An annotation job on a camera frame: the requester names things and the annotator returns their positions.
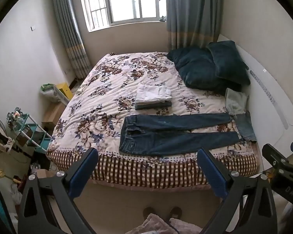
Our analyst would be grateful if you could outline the window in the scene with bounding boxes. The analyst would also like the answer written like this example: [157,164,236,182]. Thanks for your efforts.
[78,0,168,32]

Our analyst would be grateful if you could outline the teal shelf rack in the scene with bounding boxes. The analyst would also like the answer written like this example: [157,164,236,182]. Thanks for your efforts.
[6,107,53,154]

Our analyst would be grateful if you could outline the brown slipper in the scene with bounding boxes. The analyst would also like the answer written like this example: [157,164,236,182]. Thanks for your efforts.
[170,207,182,219]
[143,207,155,222]

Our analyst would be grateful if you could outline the light blue jeans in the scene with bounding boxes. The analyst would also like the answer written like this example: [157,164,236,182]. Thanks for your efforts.
[234,111,257,143]

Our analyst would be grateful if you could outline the large teal pillow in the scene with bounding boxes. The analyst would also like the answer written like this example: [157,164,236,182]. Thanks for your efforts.
[166,47,242,94]

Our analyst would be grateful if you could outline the grey folded pants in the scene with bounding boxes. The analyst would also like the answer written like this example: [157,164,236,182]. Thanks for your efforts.
[135,100,173,111]

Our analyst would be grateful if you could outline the green and white bag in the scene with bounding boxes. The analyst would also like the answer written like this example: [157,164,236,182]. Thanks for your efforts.
[40,84,62,103]

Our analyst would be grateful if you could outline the person's legs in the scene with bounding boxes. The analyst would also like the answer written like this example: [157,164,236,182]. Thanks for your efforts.
[123,213,203,234]

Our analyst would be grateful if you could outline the light green cloth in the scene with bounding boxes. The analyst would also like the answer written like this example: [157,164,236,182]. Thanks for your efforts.
[225,88,249,115]

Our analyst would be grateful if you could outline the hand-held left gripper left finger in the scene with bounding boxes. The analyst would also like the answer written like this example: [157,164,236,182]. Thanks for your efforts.
[18,147,99,234]

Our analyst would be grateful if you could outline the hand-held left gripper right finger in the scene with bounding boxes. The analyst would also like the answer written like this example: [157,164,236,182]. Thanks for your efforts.
[197,147,276,234]

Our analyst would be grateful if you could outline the white folded pants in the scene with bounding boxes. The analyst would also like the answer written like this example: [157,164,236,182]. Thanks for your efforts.
[136,84,173,103]

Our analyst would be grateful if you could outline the blue striped curtain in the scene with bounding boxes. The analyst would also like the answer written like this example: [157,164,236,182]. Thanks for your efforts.
[51,0,92,79]
[165,0,224,51]

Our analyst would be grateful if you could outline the floral bed blanket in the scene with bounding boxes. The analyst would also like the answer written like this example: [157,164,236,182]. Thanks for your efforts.
[46,52,262,188]

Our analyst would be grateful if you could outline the dark blue jeans pants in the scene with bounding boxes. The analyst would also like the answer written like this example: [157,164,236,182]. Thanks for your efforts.
[119,113,246,157]

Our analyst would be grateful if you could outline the yellow handled tool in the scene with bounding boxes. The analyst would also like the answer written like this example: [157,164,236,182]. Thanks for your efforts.
[0,164,20,184]

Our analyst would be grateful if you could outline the yellow box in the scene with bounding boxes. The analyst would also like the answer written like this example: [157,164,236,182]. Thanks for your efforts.
[56,83,73,101]

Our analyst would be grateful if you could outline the cardboard box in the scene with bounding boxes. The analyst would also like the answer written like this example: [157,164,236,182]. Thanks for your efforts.
[42,101,66,129]

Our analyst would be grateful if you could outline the white headboard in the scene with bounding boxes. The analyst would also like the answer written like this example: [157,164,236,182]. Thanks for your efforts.
[217,34,293,127]

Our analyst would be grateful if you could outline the small teal pillow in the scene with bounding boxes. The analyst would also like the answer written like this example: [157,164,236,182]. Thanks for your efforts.
[206,40,251,86]

